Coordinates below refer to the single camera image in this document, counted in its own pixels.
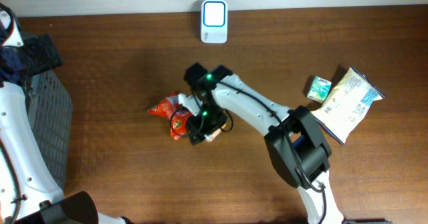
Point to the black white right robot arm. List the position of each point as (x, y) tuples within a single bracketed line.
[(295, 143)]

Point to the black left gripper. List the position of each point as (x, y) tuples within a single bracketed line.
[(45, 62)]

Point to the teal tissue pack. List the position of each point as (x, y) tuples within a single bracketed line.
[(319, 89)]

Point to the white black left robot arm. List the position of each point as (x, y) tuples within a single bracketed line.
[(29, 194)]

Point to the white black barcode scanner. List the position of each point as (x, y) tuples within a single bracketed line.
[(214, 21)]

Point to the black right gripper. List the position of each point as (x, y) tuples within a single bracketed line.
[(207, 128)]

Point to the red snack bag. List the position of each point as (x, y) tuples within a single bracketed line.
[(168, 108)]

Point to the orange tissue pack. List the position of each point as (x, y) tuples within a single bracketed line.
[(212, 136)]

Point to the grey plastic basket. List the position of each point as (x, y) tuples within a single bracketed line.
[(49, 109)]

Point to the cream snack bag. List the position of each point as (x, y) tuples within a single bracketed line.
[(347, 104)]

